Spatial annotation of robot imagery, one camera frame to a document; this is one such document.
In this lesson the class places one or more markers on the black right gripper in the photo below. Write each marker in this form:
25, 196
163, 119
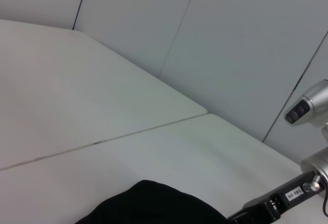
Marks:
279, 201

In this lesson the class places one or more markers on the black t-shirt with FREE print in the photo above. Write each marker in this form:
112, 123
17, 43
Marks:
153, 203

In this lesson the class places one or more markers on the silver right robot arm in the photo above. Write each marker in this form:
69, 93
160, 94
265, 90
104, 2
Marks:
317, 165

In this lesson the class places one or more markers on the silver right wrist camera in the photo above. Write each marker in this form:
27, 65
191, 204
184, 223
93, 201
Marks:
310, 106

